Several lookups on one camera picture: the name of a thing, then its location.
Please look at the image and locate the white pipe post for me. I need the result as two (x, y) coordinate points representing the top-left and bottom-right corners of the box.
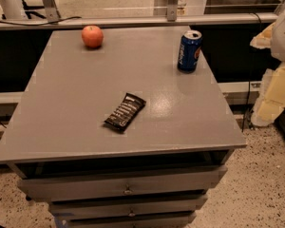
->
(0, 0), (28, 20)

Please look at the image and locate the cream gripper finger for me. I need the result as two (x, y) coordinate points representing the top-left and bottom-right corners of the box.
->
(250, 23), (275, 49)
(251, 62), (285, 126)

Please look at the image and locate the blue pepsi soda can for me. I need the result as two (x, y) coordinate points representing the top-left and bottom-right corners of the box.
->
(178, 30), (202, 73)

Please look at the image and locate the black rxbar chocolate wrapper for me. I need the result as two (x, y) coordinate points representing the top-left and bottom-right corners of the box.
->
(104, 93), (146, 132)

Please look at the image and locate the hanging black cable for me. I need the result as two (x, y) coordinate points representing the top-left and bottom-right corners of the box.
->
(241, 12), (264, 133)

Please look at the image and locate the bottom grey drawer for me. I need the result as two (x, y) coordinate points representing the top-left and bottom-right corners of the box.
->
(60, 211), (196, 228)

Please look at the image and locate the red apple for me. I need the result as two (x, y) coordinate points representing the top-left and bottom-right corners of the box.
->
(82, 26), (104, 48)

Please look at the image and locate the top grey drawer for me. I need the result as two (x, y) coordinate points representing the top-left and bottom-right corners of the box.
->
(18, 165), (227, 201)

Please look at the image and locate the grey drawer cabinet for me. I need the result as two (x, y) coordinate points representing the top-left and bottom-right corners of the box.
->
(0, 28), (245, 228)

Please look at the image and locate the middle grey drawer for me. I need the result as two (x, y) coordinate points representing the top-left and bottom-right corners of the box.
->
(49, 193), (207, 220)

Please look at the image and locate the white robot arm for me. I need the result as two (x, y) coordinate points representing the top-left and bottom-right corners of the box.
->
(250, 9), (285, 126)

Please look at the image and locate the grey drawer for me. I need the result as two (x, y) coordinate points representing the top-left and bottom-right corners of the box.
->
(60, 211), (196, 228)
(18, 165), (227, 201)
(49, 193), (207, 220)

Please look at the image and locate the black cable on rail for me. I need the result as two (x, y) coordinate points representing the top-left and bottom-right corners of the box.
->
(0, 15), (84, 27)

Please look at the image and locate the grey metal rail frame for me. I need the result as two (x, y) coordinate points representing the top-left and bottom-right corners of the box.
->
(0, 0), (285, 30)

